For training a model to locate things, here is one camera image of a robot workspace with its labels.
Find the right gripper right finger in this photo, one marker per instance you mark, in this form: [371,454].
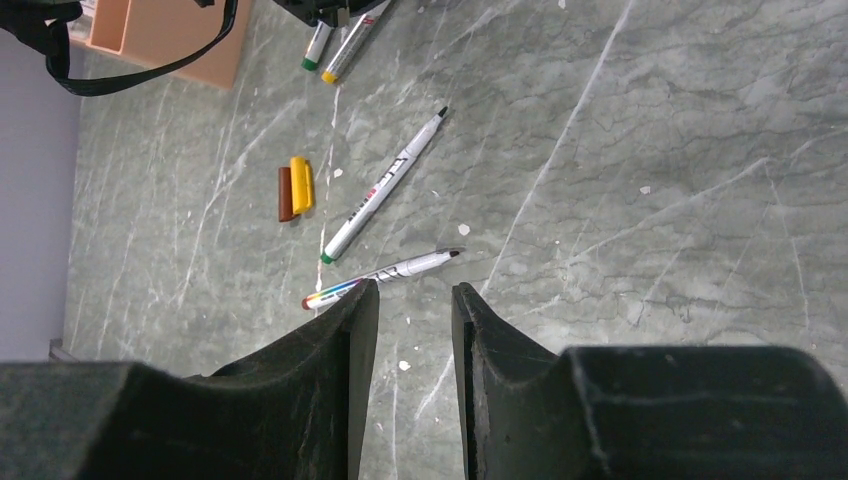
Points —
[639,412]

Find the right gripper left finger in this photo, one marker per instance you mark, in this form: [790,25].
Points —
[294,409]

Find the white marker pen colourful label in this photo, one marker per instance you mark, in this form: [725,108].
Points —
[400,270]

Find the brown pen cap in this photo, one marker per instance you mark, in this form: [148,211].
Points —
[285,199]

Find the yellow pen cap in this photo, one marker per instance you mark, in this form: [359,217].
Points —
[302,185]

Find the white marker pen green tip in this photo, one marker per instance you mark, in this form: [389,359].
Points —
[316,46]

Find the white marker pen orange tip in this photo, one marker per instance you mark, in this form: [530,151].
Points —
[356,38]

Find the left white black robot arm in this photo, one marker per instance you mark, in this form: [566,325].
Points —
[44,27]

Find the peach plastic file organizer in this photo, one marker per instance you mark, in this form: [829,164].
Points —
[152,33]

